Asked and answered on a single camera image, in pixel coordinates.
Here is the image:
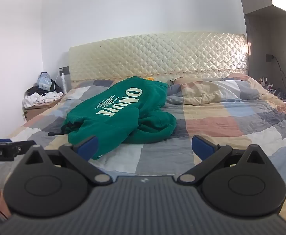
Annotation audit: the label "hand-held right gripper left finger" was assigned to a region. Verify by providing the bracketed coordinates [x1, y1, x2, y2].
[23, 135, 113, 185]

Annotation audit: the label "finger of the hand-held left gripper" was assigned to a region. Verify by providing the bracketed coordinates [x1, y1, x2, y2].
[11, 140, 37, 156]

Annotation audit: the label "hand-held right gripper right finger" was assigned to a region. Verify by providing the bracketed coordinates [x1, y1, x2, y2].
[177, 135, 268, 185]

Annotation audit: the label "green printed hoodie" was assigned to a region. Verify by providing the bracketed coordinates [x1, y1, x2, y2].
[61, 76, 177, 161]

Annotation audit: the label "white crumpled clothes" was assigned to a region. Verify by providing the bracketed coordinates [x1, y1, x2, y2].
[22, 91, 64, 108]

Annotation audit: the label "dark cloth under hoodie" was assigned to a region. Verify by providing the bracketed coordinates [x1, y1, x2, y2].
[48, 124, 71, 137]

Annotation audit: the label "patchwork quilt bed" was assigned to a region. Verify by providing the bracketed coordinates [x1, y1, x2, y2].
[6, 74, 286, 228]

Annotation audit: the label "wooden nightstand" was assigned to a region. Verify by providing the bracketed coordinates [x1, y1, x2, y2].
[23, 95, 65, 122]

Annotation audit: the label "black crumpled cloth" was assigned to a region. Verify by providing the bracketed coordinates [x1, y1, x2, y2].
[26, 79, 63, 96]

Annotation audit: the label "white bottle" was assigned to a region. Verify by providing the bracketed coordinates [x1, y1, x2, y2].
[61, 73, 68, 95]

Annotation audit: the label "pale blue plastic bag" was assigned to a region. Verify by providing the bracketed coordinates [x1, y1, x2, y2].
[37, 72, 52, 90]

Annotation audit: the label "group of small bottles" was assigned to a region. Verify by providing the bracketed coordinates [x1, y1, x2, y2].
[258, 77, 275, 89]

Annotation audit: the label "cream quilted headboard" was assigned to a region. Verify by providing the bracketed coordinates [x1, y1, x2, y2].
[68, 31, 248, 82]

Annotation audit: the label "grey wardrobe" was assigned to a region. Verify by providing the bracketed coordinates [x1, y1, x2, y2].
[244, 4, 286, 109]

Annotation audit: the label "white charging cable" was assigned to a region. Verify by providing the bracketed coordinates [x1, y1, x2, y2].
[54, 71, 63, 94]

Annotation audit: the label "black power cable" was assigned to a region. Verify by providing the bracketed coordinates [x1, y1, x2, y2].
[273, 57, 286, 101]

